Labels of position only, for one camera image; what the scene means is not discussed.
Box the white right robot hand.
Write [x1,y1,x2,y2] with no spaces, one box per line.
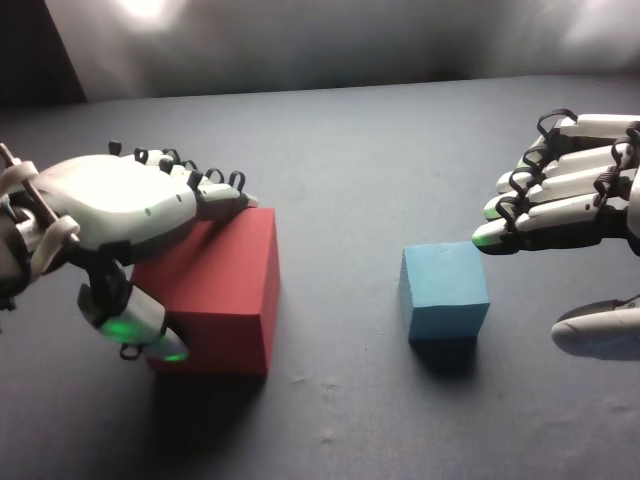
[472,107,640,359]

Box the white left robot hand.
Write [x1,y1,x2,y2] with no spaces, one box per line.
[37,141,260,364]

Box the red cube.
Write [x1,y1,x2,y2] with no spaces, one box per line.
[130,207,280,376]

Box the light blue cube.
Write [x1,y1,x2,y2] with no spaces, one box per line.
[398,240,492,344]

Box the dark panel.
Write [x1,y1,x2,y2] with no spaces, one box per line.
[0,0,89,106]

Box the white backdrop sheet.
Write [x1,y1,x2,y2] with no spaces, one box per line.
[47,0,640,104]

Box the grey table cloth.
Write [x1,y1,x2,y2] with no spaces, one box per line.
[0,77,640,480]

